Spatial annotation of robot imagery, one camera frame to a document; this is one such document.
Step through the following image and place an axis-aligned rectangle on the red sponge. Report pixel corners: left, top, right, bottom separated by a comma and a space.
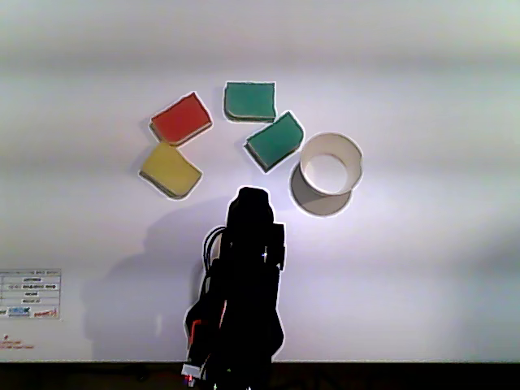
149, 91, 214, 147

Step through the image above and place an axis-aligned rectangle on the yellow sponge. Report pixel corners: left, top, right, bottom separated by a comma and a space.
138, 141, 203, 201

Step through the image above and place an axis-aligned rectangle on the printed label sticker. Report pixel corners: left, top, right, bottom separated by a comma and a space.
0, 268, 63, 320

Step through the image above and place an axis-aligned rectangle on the thin arm motor cable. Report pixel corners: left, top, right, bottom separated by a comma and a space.
202, 226, 227, 285

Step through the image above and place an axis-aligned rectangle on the green sponge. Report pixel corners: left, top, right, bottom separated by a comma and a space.
223, 80, 278, 124
243, 110, 306, 175

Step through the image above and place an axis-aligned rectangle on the white paper cup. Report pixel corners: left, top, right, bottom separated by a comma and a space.
288, 132, 364, 218

